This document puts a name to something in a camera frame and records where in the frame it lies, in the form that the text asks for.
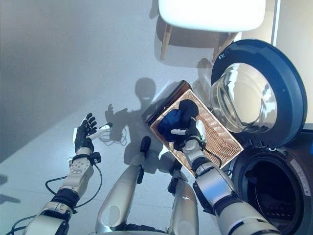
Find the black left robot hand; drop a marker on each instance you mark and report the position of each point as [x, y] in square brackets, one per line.
[83, 139]

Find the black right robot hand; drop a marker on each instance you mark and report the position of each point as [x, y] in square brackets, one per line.
[194, 132]

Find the black garment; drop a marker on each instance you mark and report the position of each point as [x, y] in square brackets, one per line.
[188, 110]

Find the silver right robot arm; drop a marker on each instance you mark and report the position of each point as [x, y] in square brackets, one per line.
[220, 191]

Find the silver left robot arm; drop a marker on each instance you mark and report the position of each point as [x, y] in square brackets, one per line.
[78, 171]

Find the round washing machine door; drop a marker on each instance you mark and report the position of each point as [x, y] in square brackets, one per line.
[281, 73]

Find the dark washing machine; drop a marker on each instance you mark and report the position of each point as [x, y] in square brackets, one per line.
[293, 171]

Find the blue garment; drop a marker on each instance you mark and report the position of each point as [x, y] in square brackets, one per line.
[171, 120]

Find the wicker laundry basket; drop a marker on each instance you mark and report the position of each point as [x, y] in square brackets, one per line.
[220, 144]

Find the silver right robot leg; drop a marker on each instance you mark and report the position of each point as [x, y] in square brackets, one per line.
[183, 203]

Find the white chair with wooden legs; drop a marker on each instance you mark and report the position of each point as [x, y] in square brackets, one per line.
[210, 14]

